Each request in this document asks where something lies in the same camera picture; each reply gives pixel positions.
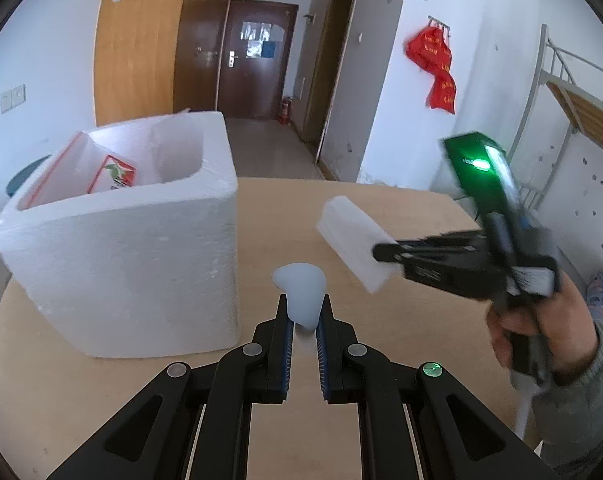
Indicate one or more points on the person's right hand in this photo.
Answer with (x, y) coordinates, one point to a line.
(571, 325)

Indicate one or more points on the paper notices on door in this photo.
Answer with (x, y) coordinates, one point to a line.
(261, 39)

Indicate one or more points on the dark brown entrance door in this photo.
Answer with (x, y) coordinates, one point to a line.
(236, 90)

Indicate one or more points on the wooden side door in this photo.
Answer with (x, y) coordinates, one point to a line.
(331, 85)

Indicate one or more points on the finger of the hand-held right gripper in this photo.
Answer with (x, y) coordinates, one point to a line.
(431, 246)
(451, 280)

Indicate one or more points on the clear red-edged bag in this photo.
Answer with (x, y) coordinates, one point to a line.
(56, 170)

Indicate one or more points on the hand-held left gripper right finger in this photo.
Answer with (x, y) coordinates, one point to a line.
(322, 355)

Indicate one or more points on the red cloth wall hanging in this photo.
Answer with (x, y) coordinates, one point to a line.
(441, 85)

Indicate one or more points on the wooden wardrobe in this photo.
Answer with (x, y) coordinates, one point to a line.
(136, 50)

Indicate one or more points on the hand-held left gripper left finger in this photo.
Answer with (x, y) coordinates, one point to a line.
(285, 355)

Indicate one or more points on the white foam box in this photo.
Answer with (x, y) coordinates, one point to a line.
(131, 270)

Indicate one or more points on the metal bunk bed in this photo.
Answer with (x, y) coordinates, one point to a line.
(581, 105)

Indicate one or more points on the wall hook rack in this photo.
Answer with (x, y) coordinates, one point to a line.
(439, 24)

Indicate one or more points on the red and white packet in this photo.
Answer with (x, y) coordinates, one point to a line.
(116, 172)

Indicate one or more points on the red fire extinguisher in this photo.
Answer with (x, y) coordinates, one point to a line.
(285, 111)

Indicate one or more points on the pale blue plastic piece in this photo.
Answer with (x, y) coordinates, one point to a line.
(301, 290)

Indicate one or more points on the person's right forearm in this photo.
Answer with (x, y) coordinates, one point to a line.
(581, 410)

